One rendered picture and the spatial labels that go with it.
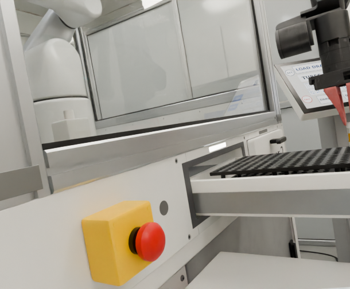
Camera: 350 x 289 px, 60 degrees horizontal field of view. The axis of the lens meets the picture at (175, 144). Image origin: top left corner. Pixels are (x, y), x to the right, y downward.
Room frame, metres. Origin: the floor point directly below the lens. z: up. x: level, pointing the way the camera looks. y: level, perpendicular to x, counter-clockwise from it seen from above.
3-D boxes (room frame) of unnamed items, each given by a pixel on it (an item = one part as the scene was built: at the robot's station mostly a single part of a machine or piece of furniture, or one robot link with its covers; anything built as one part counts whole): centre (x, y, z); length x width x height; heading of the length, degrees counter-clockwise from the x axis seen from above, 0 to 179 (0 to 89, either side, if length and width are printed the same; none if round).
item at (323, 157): (0.56, -0.19, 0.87); 0.22 x 0.18 x 0.06; 56
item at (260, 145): (0.89, -0.27, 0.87); 0.29 x 0.02 x 0.11; 146
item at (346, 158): (0.50, -0.28, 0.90); 0.18 x 0.02 x 0.01; 146
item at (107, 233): (0.34, 0.07, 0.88); 0.07 x 0.05 x 0.07; 146
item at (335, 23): (0.57, -0.32, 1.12); 0.07 x 0.06 x 0.07; 61
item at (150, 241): (0.32, 0.05, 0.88); 0.04 x 0.03 x 0.04; 146
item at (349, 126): (0.56, -0.32, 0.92); 0.01 x 0.01 x 0.05
